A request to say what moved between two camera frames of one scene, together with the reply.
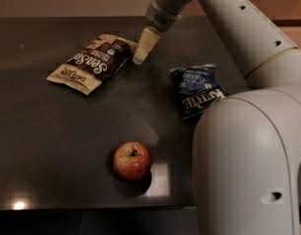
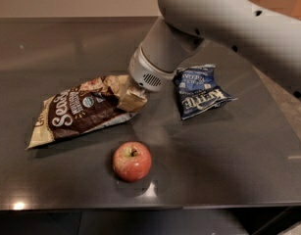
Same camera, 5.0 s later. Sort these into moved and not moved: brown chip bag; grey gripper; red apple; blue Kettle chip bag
Moved: grey gripper; brown chip bag
Not moved: blue Kettle chip bag; red apple
